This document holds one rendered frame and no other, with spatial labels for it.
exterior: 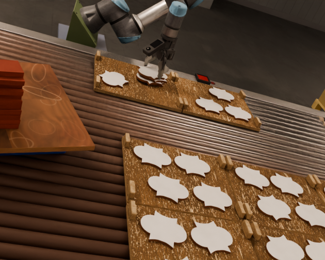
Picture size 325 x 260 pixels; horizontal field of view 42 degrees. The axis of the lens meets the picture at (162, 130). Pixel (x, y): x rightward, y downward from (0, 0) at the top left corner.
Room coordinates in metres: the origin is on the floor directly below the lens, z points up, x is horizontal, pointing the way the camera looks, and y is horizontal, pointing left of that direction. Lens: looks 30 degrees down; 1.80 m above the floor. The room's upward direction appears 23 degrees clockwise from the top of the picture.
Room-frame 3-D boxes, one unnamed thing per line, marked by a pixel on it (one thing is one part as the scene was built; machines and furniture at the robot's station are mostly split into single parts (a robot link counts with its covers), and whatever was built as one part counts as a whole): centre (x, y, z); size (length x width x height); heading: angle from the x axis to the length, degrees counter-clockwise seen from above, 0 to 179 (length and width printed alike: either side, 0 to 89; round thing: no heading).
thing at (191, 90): (1.99, -0.19, 0.93); 0.41 x 0.35 x 0.02; 110
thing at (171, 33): (1.93, 0.15, 1.20); 0.08 x 0.08 x 0.05
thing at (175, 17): (1.93, 0.15, 1.27); 0.09 x 0.08 x 0.11; 2
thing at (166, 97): (1.85, 0.20, 0.93); 0.41 x 0.35 x 0.02; 109
